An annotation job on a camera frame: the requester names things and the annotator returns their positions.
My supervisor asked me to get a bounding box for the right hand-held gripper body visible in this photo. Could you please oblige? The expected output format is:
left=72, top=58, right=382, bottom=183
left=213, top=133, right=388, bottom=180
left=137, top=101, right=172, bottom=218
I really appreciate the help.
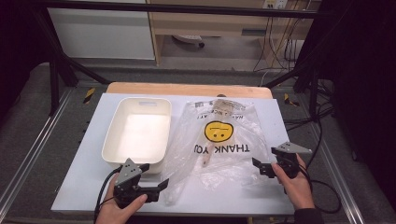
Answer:
left=276, top=141, right=313, bottom=179

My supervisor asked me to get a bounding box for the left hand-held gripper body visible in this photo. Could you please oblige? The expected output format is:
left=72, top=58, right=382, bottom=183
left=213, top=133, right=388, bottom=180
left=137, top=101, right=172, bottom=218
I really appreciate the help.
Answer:
left=113, top=157, right=148, bottom=210

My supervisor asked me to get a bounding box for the cream plastic storage bin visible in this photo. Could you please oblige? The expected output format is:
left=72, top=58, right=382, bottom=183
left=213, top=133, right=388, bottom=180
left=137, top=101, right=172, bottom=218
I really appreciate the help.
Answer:
left=101, top=96, right=173, bottom=175

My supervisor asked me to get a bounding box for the clear printed plastic bag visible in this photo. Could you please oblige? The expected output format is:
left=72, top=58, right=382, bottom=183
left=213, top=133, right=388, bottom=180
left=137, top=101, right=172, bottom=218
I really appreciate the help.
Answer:
left=161, top=98, right=273, bottom=206

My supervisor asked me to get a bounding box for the beige silicone spoon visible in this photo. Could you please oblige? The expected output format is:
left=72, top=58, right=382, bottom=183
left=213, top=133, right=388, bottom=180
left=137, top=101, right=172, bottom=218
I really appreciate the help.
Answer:
left=199, top=98, right=238, bottom=169

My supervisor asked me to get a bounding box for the person's right hand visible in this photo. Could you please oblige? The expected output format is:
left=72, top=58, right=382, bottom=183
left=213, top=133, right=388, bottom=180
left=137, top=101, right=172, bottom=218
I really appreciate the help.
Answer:
left=271, top=154, right=316, bottom=211

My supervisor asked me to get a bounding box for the person's left hand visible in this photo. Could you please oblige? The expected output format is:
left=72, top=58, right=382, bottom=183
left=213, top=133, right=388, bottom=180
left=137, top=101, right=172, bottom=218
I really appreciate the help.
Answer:
left=94, top=173, right=149, bottom=224

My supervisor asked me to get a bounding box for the black metal stand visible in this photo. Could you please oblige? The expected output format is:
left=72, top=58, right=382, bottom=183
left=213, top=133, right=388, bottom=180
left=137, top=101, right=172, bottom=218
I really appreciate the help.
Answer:
left=32, top=10, right=111, bottom=117
left=263, top=57, right=323, bottom=120

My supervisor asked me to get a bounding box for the black curtain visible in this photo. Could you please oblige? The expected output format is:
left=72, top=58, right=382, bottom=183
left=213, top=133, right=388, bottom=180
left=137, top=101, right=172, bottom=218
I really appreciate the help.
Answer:
left=295, top=0, right=396, bottom=206
left=0, top=0, right=62, bottom=120

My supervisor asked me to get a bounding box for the grey flat device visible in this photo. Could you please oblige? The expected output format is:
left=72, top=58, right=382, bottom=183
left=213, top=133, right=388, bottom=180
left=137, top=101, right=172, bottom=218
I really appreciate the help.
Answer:
left=172, top=34, right=206, bottom=49

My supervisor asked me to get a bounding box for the white cabinet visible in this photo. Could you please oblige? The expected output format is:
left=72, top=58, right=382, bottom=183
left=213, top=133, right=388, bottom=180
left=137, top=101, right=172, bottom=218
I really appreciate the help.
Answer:
left=49, top=0, right=156, bottom=61

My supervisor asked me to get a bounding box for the light wooden desk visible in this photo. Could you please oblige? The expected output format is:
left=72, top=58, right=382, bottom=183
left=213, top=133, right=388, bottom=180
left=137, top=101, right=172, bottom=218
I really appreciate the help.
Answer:
left=146, top=0, right=321, bottom=67

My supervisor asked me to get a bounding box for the black metal crossbar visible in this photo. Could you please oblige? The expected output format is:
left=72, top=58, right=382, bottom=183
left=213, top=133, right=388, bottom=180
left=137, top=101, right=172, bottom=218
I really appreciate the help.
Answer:
left=32, top=0, right=323, bottom=20

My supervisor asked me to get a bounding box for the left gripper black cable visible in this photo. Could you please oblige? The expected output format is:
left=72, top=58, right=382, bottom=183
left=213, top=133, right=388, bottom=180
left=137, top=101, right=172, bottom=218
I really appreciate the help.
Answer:
left=93, top=167, right=123, bottom=224

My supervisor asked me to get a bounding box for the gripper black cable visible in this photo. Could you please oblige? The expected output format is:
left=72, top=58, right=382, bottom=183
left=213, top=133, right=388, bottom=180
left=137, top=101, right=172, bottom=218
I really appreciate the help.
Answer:
left=298, top=166, right=343, bottom=215
left=93, top=167, right=123, bottom=224

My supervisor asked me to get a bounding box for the aluminium floor rail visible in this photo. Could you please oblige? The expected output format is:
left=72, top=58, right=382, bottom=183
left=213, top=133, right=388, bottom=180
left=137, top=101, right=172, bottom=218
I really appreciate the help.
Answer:
left=0, top=88, right=75, bottom=214
left=310, top=122, right=366, bottom=224

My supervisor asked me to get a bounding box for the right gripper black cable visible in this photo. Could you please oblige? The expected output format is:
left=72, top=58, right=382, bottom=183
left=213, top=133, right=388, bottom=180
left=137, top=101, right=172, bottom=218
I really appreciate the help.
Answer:
left=298, top=166, right=343, bottom=215

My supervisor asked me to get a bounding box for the bunch of hanging cables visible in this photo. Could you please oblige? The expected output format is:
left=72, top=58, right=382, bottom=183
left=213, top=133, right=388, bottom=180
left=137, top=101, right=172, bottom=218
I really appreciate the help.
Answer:
left=252, top=13, right=302, bottom=73

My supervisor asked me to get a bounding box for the white wall socket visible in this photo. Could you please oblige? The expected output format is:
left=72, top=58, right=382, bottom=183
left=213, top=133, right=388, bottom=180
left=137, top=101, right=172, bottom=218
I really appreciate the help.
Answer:
left=262, top=0, right=290, bottom=10

